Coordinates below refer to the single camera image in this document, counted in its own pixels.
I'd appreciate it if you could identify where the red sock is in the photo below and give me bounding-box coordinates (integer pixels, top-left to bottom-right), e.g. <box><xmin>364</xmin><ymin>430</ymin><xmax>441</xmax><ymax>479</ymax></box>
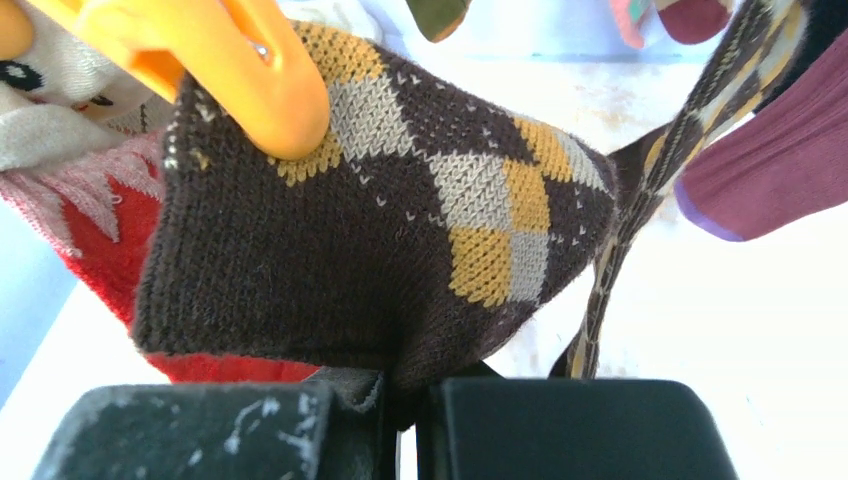
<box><xmin>0</xmin><ymin>135</ymin><xmax>323</xmax><ymax>386</ymax></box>

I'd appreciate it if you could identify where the maroon purple sock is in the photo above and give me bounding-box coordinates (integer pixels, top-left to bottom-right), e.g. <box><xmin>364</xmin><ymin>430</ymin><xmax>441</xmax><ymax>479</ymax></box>
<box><xmin>675</xmin><ymin>33</ymin><xmax>847</xmax><ymax>242</ymax></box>

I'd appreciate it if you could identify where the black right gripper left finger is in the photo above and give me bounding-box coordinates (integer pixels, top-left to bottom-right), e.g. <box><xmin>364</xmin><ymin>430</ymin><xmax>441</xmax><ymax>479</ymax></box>
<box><xmin>34</xmin><ymin>368</ymin><xmax>397</xmax><ymax>479</ymax></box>

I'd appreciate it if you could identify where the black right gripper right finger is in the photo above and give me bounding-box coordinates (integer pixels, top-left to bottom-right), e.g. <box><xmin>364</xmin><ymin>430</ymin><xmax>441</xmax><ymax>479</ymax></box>
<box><xmin>416</xmin><ymin>377</ymin><xmax>738</xmax><ymax>480</ymax></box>

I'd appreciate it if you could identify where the thin brown argyle sock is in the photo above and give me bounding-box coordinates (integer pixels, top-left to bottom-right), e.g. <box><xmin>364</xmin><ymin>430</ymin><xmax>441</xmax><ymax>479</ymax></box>
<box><xmin>550</xmin><ymin>1</ymin><xmax>812</xmax><ymax>379</ymax></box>

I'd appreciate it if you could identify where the orange clothes clip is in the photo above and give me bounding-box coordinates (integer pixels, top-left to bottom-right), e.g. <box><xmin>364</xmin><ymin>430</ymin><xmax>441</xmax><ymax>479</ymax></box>
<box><xmin>33</xmin><ymin>0</ymin><xmax>329</xmax><ymax>160</ymax></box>

